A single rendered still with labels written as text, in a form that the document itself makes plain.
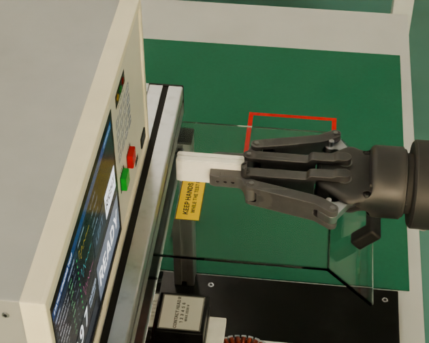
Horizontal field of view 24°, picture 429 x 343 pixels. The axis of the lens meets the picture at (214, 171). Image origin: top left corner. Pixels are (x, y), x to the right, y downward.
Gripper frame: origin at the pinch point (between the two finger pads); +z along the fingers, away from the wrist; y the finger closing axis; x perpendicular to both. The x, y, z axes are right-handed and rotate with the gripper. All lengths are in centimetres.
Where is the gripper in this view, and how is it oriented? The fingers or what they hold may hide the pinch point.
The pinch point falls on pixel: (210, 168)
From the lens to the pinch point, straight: 103.8
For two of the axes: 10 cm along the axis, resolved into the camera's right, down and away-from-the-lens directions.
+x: 0.0, -7.4, -6.8
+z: -9.9, -0.8, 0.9
